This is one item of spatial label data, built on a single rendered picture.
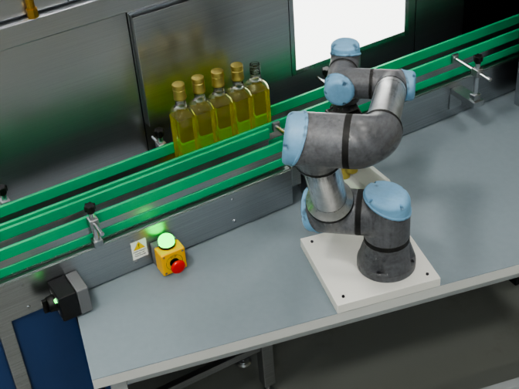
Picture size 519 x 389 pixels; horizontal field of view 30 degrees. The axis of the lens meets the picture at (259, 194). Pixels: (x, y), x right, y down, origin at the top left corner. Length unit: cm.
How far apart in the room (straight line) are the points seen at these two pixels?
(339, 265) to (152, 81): 71
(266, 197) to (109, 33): 62
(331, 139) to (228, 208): 72
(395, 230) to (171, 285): 60
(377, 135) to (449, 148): 102
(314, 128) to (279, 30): 86
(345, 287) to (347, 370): 89
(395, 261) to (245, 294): 39
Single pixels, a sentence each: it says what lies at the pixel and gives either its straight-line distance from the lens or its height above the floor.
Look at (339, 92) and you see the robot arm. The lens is 236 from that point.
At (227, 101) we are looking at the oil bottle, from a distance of 263.
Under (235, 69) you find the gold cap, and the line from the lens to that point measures 261.
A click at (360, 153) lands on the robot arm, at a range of 199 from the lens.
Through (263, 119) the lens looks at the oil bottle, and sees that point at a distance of 273.
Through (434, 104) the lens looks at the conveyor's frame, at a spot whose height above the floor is 82.
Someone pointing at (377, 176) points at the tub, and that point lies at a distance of 273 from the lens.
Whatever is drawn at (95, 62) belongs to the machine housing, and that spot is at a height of 121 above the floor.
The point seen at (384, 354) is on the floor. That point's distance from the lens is 337.
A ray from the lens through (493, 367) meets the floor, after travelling 336.
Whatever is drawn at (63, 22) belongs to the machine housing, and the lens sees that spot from 251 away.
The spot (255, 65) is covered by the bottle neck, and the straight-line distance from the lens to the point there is 265.
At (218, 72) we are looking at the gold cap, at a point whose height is 116.
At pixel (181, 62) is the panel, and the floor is 115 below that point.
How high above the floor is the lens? 246
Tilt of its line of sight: 37 degrees down
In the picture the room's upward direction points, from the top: 5 degrees counter-clockwise
